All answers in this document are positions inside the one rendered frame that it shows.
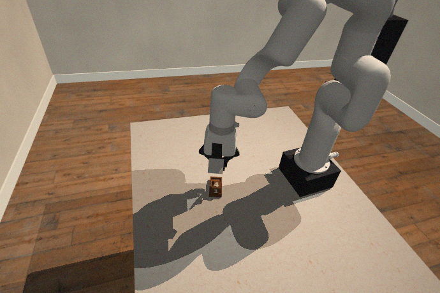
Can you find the brown wooden tray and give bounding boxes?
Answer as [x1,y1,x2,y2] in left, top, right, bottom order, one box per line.
[209,176,222,197]

